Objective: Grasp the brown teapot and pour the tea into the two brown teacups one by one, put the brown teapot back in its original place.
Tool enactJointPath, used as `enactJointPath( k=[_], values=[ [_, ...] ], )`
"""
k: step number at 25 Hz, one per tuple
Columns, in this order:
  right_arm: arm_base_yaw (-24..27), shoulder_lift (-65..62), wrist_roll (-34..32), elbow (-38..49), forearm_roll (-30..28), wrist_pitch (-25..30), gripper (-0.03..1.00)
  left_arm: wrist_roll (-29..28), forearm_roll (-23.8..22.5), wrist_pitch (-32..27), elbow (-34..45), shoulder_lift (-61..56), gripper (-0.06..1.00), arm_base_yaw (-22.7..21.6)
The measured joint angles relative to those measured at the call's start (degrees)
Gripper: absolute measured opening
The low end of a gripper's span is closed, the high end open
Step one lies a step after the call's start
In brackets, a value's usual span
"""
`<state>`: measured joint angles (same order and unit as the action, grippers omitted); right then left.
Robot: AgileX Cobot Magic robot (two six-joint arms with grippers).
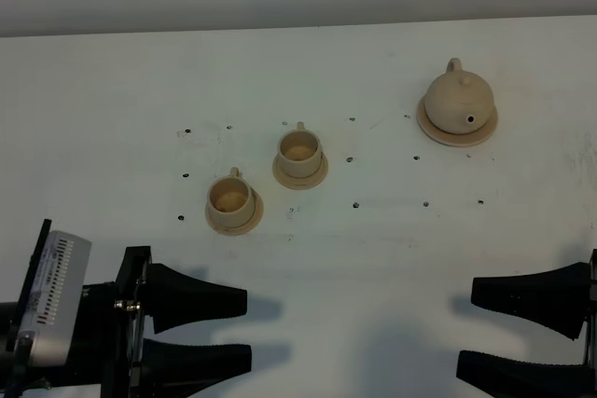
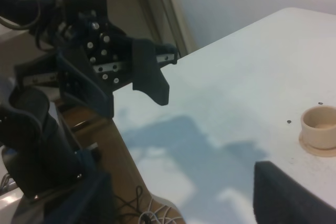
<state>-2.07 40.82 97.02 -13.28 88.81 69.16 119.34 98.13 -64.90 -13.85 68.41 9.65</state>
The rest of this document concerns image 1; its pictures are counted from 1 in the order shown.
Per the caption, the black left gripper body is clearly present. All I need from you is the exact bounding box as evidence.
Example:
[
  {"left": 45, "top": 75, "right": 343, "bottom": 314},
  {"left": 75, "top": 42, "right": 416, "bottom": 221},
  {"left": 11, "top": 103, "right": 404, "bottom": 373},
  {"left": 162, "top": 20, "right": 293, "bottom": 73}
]
[{"left": 82, "top": 246, "right": 151, "bottom": 397}]

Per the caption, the round tan teapot coaster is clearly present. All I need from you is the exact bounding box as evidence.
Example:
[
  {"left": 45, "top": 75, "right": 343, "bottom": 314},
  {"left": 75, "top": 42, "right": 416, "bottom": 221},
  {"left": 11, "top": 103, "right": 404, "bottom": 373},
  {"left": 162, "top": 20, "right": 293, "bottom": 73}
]
[{"left": 416, "top": 99, "right": 498, "bottom": 147}]

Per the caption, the tan saucer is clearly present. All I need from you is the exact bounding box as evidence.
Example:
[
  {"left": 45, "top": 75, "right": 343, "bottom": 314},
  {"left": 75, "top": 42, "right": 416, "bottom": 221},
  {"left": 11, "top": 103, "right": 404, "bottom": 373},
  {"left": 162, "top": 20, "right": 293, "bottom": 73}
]
[
  {"left": 272, "top": 154, "right": 328, "bottom": 190},
  {"left": 205, "top": 190, "right": 264, "bottom": 236}
]

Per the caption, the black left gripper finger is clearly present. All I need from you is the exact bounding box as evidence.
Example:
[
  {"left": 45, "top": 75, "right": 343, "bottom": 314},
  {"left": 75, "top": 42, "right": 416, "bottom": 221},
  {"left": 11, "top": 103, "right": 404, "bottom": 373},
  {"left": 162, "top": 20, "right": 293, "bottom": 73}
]
[
  {"left": 138, "top": 339, "right": 252, "bottom": 397},
  {"left": 145, "top": 264, "right": 247, "bottom": 334}
]

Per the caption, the tan teacup near centre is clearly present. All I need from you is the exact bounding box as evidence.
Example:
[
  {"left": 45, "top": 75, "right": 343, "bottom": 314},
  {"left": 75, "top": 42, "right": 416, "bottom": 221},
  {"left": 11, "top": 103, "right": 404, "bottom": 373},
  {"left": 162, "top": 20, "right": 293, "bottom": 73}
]
[{"left": 277, "top": 121, "right": 323, "bottom": 179}]

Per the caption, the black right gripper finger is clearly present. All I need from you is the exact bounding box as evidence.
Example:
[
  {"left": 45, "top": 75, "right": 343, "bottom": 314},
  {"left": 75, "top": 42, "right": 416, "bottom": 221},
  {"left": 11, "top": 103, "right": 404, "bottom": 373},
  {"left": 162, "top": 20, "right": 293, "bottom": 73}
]
[
  {"left": 456, "top": 350, "right": 596, "bottom": 397},
  {"left": 471, "top": 262, "right": 593, "bottom": 339}
]

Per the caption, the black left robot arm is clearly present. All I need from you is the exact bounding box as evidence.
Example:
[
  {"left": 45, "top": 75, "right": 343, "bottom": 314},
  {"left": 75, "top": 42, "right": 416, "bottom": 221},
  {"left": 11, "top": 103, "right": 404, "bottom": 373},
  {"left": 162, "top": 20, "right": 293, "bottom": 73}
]
[{"left": 1, "top": 246, "right": 252, "bottom": 397}]

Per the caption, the tan teacup front left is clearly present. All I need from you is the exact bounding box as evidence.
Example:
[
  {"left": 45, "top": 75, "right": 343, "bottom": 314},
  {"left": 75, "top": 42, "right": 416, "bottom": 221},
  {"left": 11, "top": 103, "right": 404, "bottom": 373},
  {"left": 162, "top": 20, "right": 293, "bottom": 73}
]
[{"left": 206, "top": 167, "right": 257, "bottom": 229}]

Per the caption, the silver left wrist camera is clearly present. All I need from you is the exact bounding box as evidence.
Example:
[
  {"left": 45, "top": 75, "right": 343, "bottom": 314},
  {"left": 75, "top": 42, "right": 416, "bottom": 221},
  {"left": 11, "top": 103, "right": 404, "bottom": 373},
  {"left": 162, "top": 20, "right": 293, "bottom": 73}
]
[{"left": 18, "top": 230, "right": 91, "bottom": 367}]

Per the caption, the tan ceramic teapot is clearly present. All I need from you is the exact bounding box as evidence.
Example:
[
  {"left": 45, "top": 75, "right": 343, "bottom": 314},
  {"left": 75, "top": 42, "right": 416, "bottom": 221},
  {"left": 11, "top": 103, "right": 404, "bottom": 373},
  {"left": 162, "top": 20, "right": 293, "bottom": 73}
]
[{"left": 423, "top": 58, "right": 496, "bottom": 135}]

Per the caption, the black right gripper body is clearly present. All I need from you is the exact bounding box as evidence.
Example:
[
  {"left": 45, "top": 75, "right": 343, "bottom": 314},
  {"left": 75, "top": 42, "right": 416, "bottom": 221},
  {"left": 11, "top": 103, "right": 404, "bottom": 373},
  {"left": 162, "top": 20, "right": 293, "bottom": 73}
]
[{"left": 583, "top": 250, "right": 597, "bottom": 366}]

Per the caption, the tan teacup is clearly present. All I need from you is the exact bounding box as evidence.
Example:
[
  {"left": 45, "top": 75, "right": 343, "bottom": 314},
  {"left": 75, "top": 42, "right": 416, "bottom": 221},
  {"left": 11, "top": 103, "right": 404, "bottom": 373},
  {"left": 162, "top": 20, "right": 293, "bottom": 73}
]
[
  {"left": 277, "top": 121, "right": 323, "bottom": 179},
  {"left": 206, "top": 167, "right": 257, "bottom": 229}
]

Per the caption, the tan saucer front left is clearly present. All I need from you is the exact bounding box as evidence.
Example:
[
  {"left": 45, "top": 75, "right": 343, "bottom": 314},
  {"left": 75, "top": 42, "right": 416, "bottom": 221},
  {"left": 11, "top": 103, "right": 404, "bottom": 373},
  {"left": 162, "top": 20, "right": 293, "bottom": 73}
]
[{"left": 205, "top": 190, "right": 264, "bottom": 236}]

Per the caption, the tan saucer near centre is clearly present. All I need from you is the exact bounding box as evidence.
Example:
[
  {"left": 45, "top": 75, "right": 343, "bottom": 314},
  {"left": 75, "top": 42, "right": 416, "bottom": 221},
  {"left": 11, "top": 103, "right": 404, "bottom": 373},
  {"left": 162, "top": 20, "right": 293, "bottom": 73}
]
[{"left": 272, "top": 154, "right": 328, "bottom": 190}]

